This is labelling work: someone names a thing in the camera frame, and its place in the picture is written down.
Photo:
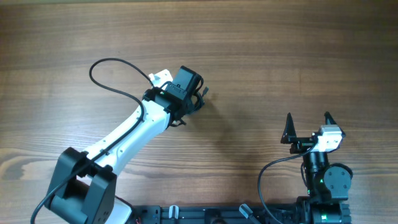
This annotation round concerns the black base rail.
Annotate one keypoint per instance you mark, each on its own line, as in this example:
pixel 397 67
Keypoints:
pixel 274 213

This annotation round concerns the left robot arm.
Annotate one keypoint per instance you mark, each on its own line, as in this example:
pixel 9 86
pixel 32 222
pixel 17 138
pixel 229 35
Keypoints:
pixel 83 185

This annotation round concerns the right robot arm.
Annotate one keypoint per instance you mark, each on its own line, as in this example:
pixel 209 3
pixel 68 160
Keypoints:
pixel 327 184

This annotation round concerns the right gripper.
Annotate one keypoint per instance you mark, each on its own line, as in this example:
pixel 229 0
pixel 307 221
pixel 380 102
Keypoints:
pixel 290 135

